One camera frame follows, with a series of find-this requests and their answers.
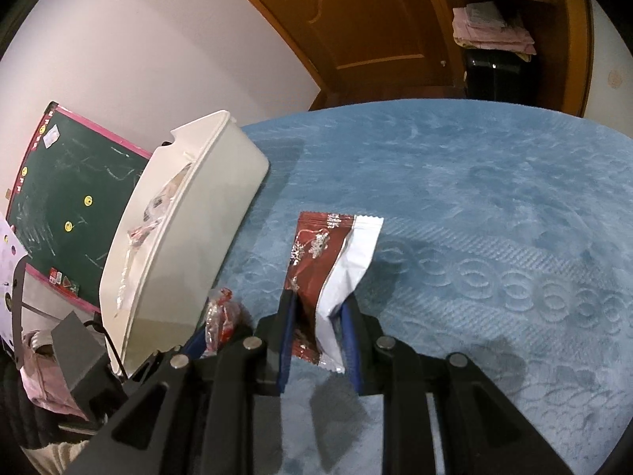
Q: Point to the floral sliding-door wardrobe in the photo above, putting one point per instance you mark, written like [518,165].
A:
[611,84]

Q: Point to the red candy clear packet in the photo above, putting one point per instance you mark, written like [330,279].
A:
[222,316]

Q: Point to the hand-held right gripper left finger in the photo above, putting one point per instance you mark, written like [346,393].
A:
[286,356]

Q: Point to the blue towel table cover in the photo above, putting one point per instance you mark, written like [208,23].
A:
[470,208]

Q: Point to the green chalkboard with pink frame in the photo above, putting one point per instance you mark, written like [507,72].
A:
[74,198]

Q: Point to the white plastic storage box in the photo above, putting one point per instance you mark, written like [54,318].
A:
[198,217]

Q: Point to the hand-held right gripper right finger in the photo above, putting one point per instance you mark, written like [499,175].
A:
[353,351]

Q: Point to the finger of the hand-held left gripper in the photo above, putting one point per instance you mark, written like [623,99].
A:
[194,344]

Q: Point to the black box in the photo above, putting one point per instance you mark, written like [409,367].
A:
[499,79]

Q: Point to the white dotted paper sheet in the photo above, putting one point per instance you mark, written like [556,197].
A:
[7,257]

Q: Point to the wooden shelf unit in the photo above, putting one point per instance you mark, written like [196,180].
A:
[568,49]

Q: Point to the folded pink clothes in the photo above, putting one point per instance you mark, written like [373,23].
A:
[489,29]

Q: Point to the maroon and white foil packet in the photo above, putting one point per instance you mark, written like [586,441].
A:
[321,267]

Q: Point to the brown wooden door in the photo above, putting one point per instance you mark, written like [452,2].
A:
[371,20]

